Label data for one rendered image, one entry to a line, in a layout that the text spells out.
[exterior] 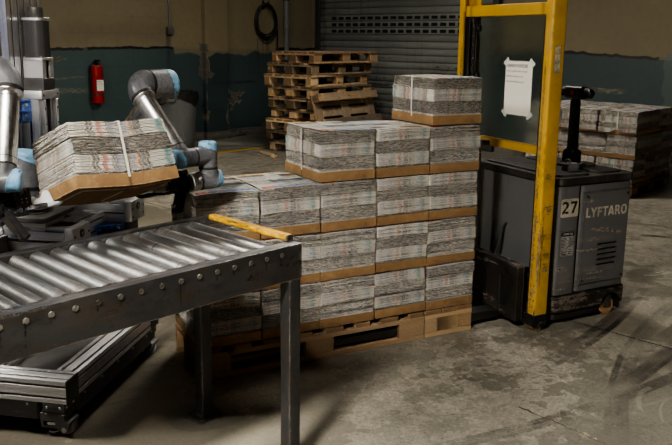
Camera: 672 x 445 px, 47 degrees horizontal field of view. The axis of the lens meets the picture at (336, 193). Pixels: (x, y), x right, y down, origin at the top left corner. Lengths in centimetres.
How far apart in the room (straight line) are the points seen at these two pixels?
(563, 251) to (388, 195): 104
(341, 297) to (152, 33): 769
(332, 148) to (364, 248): 51
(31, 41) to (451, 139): 191
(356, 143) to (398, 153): 23
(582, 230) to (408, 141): 112
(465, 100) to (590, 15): 622
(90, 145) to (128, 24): 809
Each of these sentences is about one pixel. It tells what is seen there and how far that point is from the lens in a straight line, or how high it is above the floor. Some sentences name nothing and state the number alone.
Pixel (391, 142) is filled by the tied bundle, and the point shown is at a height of 100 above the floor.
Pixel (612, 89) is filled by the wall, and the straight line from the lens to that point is 976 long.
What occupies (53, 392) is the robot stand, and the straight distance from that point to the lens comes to 308.
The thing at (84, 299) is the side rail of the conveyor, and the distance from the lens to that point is 212.
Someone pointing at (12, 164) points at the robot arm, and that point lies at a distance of 262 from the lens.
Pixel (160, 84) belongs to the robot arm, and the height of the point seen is 127.
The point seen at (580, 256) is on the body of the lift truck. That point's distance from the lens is 424.
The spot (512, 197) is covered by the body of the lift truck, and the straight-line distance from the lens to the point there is 431.
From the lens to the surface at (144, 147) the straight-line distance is 272.
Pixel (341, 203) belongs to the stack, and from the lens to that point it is 349.
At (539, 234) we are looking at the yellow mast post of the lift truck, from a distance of 396.
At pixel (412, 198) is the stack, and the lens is 368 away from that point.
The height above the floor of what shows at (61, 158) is 107.
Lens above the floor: 146
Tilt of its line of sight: 11 degrees down
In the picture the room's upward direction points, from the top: 1 degrees clockwise
